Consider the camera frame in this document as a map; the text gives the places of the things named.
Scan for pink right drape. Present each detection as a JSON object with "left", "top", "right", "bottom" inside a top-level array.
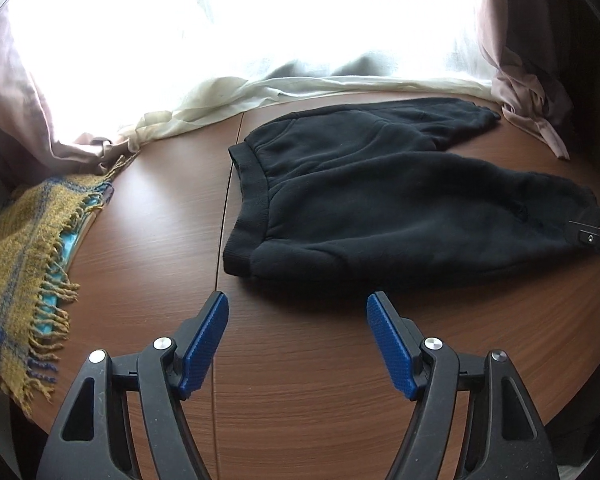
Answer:
[{"left": 479, "top": 0, "right": 571, "bottom": 160}]

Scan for turquoise cloth under blanket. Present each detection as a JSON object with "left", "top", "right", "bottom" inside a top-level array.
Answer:
[{"left": 34, "top": 184, "right": 110, "bottom": 337}]

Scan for black sweatpants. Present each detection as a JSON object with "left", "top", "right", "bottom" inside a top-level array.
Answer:
[{"left": 223, "top": 98, "right": 600, "bottom": 290}]

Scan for yellow plaid fringed blanket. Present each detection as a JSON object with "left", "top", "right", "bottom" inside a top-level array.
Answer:
[{"left": 0, "top": 155, "right": 134, "bottom": 414}]

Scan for pink left drape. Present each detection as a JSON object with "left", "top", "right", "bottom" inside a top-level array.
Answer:
[{"left": 0, "top": 6, "right": 140, "bottom": 180}]

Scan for white sheer curtain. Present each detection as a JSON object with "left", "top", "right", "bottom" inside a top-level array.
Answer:
[{"left": 7, "top": 0, "right": 495, "bottom": 141}]

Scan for pink drape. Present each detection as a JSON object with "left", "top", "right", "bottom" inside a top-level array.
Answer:
[
  {"left": 479, "top": 0, "right": 571, "bottom": 160},
  {"left": 0, "top": 6, "right": 140, "bottom": 180}
]

